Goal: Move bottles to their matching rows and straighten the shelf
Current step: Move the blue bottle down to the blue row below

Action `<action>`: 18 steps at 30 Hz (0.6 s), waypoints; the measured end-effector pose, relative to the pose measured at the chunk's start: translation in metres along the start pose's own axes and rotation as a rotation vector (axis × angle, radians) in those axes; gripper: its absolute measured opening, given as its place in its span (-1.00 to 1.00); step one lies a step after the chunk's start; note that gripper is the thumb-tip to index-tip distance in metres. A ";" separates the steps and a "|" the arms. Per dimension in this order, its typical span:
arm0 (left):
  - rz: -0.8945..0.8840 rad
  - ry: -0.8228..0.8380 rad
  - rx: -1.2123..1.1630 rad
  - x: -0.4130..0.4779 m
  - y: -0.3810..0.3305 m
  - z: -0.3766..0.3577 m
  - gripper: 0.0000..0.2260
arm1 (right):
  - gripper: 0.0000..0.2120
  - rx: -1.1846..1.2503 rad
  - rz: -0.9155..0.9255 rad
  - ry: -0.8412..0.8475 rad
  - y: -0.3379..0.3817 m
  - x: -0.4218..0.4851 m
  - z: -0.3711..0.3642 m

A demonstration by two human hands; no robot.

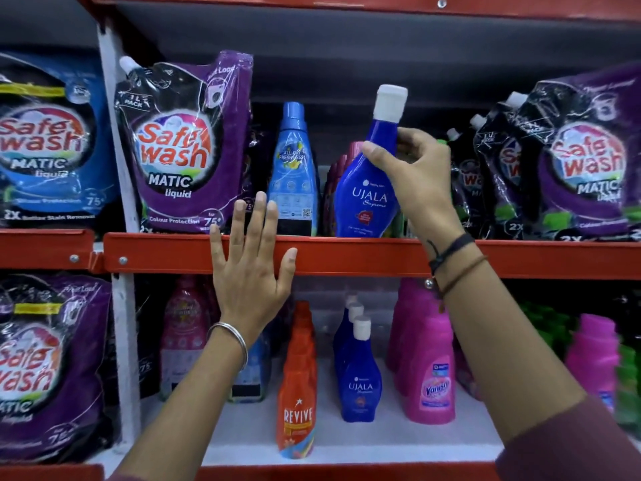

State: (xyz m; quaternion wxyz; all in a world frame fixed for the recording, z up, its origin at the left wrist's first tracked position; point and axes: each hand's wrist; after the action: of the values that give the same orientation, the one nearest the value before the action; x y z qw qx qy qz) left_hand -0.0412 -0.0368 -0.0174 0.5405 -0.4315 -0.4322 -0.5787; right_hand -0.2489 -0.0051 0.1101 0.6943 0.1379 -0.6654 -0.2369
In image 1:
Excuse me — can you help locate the person's left hand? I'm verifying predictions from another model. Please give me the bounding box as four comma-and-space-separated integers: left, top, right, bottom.
210, 191, 297, 337

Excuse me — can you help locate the person's right hand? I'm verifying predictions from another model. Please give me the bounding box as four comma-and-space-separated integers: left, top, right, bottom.
362, 127, 467, 245

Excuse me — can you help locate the blue bottle with white cap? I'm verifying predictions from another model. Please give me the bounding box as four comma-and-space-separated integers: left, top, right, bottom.
335, 85, 409, 238
338, 315, 383, 423
333, 294, 365, 377

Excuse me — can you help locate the person's left forearm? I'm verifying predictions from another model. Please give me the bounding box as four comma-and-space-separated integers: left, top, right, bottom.
114, 323, 251, 481

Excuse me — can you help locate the person's right forearm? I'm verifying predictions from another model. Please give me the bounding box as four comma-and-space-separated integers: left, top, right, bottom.
426, 234, 641, 481

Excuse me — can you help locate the red pink bottle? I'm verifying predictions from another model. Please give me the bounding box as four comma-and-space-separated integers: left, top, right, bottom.
322, 141, 364, 237

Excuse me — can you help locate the light blue conditioner bottle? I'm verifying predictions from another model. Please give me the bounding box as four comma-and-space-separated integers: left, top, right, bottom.
268, 101, 319, 237
229, 331, 272, 403

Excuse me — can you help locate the orange bottle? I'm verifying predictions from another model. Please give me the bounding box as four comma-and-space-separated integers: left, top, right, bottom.
277, 366, 317, 460
284, 301, 318, 376

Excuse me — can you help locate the red metal shelf beam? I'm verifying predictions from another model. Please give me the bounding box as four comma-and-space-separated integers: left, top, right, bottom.
75, 0, 641, 23
0, 229, 97, 271
102, 232, 641, 281

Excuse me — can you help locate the green bottle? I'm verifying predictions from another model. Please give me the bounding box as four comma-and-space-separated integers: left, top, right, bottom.
392, 210, 418, 239

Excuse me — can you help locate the silver bangle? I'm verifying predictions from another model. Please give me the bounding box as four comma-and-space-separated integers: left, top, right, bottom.
207, 322, 249, 371

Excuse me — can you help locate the purple detergent pouch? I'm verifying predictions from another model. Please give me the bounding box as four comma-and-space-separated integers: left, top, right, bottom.
0, 273, 114, 464
473, 91, 541, 240
516, 62, 641, 242
447, 115, 489, 239
115, 51, 253, 234

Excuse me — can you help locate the pink translucent bottle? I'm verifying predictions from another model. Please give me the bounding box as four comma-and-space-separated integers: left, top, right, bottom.
159, 275, 213, 401

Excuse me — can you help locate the dark detergent pouch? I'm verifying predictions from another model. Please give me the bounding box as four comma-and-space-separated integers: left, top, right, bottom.
134, 278, 164, 398

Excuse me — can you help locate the blue detergent pouch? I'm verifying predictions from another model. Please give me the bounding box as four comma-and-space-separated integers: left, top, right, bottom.
0, 49, 119, 229

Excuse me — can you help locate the group of green bottles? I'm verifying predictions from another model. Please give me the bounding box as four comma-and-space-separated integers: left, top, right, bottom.
518, 300, 641, 432

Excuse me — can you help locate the black cord bracelet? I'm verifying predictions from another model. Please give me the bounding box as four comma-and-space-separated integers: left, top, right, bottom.
428, 233, 475, 276

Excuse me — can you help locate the white shelf upright post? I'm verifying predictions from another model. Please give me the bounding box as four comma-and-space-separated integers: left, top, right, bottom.
96, 25, 142, 449

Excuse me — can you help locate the brown cord bracelet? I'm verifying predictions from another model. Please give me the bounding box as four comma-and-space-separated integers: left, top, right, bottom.
438, 255, 489, 299

